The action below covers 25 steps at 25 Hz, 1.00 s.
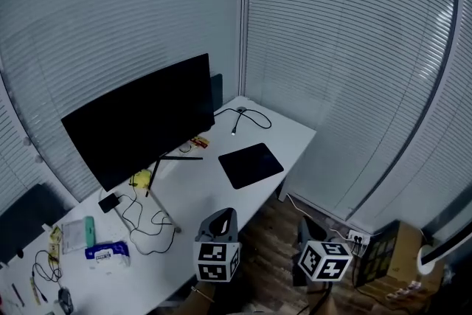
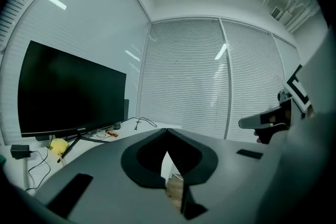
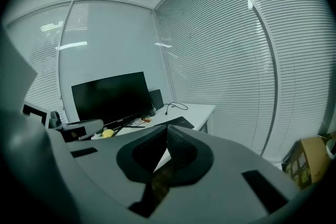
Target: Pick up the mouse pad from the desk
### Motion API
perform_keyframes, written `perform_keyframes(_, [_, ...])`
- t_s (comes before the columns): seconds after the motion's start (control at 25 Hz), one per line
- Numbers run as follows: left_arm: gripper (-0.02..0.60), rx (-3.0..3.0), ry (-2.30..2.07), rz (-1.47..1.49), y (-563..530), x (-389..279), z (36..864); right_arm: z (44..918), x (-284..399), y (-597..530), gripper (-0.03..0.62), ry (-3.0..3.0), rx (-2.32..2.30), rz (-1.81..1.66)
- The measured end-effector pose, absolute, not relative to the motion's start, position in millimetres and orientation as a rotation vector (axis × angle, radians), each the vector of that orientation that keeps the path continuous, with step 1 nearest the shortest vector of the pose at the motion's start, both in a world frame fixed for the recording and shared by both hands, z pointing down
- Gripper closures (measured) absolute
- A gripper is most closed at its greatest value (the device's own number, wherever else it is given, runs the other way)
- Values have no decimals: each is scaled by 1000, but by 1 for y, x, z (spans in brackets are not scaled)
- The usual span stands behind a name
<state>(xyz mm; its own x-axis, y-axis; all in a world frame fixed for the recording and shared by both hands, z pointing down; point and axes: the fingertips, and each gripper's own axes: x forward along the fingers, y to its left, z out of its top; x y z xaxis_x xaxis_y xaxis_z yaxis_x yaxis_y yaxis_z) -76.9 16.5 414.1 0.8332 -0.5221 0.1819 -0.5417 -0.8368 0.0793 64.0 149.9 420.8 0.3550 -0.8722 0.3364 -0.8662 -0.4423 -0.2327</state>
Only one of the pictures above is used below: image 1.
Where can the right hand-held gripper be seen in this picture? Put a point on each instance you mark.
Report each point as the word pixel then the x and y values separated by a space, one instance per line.
pixel 324 262

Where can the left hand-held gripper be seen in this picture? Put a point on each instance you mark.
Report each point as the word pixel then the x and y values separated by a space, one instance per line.
pixel 217 254

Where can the black mouse pad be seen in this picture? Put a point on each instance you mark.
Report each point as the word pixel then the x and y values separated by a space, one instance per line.
pixel 250 166

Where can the person's right forearm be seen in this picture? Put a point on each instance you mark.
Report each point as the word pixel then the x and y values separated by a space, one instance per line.
pixel 324 302

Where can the person's left forearm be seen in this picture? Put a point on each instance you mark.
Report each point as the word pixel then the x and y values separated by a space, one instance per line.
pixel 199 300

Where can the white desk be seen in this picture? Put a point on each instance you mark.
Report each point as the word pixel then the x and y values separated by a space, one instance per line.
pixel 206 195

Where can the white desk leg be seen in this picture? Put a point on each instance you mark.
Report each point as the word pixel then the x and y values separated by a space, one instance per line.
pixel 283 192

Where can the grey computer mouse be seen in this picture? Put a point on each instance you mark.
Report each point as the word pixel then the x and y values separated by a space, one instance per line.
pixel 65 299

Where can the white power strip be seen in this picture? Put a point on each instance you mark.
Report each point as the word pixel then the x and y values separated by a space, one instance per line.
pixel 358 237

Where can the silver metal rod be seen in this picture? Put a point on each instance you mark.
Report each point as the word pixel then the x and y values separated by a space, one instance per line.
pixel 166 212

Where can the brown cardboard box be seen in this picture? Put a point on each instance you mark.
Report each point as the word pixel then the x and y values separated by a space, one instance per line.
pixel 402 254

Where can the black monitor stand legs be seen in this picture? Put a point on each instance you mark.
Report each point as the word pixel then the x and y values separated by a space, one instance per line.
pixel 155 173

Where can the yellow crumpled item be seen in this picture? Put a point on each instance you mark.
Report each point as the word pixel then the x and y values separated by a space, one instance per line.
pixel 141 179

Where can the blue white wet wipes pack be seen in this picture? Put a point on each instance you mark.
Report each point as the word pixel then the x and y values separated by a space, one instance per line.
pixel 107 252

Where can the white round small item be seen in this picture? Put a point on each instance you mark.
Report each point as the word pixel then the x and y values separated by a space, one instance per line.
pixel 185 148

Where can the red and yellow packet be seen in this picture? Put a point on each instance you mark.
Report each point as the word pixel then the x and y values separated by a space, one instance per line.
pixel 200 141

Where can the black power adapter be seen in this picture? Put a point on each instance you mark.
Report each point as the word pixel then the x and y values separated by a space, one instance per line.
pixel 108 203

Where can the teal flat case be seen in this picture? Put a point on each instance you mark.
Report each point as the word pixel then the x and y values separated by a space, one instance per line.
pixel 90 232

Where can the large black monitor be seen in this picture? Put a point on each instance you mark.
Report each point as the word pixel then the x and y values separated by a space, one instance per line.
pixel 140 121

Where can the dark panel behind monitor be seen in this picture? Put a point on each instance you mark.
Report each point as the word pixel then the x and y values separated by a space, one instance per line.
pixel 217 92

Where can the yellow snack packet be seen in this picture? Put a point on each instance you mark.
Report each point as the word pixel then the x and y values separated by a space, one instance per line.
pixel 55 243

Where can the yellow strip packet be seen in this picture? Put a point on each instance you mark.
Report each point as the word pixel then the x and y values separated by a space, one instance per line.
pixel 34 291

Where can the small black monitor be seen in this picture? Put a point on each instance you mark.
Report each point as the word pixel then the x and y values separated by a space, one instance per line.
pixel 29 221

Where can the black pen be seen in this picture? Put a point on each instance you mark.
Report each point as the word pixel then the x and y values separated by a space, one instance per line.
pixel 17 295

